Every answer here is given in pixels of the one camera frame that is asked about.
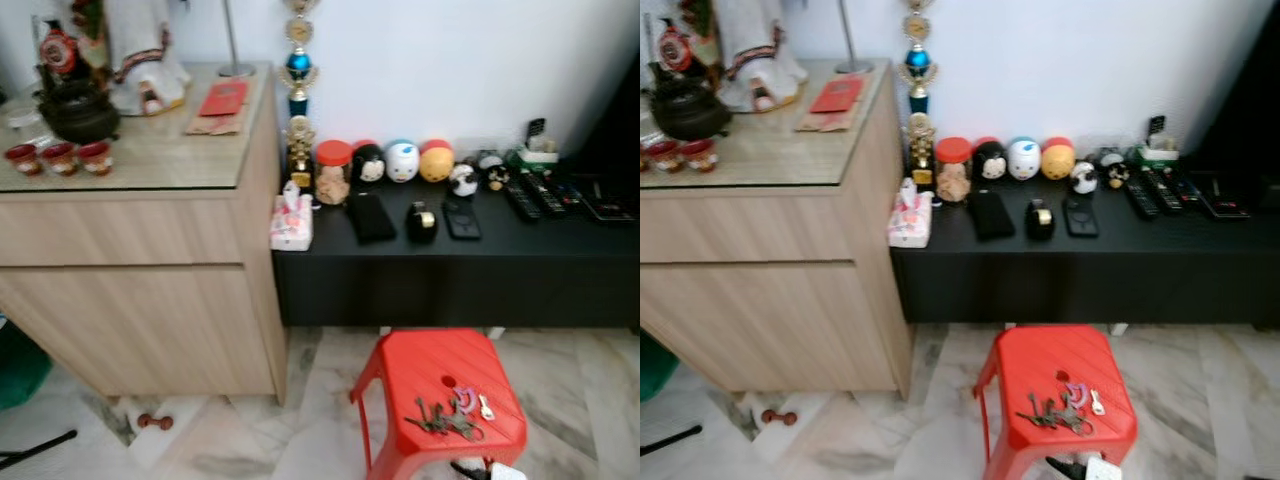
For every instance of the green box with holder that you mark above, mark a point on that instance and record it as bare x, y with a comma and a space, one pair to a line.
1158, 152
535, 155

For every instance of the black remote control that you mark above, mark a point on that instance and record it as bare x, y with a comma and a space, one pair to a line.
1186, 189
567, 192
521, 200
545, 194
1140, 198
1165, 191

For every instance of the white round plush toy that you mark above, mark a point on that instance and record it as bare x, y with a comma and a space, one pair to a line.
402, 162
1024, 160

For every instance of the dark green bin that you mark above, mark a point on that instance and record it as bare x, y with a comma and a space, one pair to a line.
20, 365
655, 368

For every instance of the red envelope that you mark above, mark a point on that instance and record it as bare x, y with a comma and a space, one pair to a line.
837, 95
223, 99

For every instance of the light wood cabinet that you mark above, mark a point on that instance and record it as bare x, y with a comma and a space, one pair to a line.
760, 300
130, 300

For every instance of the jar with red lid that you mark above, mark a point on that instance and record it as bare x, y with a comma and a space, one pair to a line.
333, 178
953, 175

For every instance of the black rod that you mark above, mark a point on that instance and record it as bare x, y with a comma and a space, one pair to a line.
35, 449
670, 440

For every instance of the red round ornament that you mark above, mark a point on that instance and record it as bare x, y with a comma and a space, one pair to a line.
674, 45
57, 48

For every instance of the red plastic stool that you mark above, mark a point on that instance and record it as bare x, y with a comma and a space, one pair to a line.
430, 360
1040, 355

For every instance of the black round plush toy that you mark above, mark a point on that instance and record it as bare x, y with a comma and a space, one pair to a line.
990, 162
368, 165

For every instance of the gold and blue trophy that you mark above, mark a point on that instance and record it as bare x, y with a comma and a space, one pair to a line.
299, 65
918, 62

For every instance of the black tape dispenser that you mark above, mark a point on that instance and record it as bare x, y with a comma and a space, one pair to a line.
1040, 219
421, 222

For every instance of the small dark grey toy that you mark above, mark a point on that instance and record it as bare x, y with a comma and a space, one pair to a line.
494, 172
1114, 170

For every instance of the small red dumbbell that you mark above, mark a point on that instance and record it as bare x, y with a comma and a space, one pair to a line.
155, 422
778, 417

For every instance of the black low console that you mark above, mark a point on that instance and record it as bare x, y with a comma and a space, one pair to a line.
450, 280
1080, 280

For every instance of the silver lamp stand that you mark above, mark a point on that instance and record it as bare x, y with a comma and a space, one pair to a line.
853, 65
236, 68

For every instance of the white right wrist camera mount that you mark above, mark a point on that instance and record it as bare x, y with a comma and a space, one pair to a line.
508, 473
1105, 469

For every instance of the black television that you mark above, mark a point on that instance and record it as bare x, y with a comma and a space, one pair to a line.
1245, 110
610, 130

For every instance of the pink tissue packet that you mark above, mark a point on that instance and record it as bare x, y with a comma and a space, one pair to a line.
291, 225
909, 222

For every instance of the small white black toy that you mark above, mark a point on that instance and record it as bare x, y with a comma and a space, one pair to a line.
463, 181
1085, 178

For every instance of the yellow round plush toy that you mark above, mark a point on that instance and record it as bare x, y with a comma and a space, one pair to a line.
436, 163
1058, 161

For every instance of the white robed figurine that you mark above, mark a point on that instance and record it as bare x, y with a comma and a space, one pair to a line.
140, 50
755, 45

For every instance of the flat black device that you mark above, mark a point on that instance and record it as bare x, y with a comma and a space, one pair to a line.
1225, 200
606, 205

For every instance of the brown paper envelope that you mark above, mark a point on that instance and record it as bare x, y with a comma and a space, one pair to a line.
212, 126
822, 123

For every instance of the black phone case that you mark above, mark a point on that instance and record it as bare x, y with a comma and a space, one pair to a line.
1081, 217
462, 219

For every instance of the black incense pot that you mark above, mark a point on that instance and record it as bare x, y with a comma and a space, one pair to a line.
690, 112
80, 118

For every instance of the black wallet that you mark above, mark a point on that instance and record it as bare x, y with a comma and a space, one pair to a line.
371, 217
992, 214

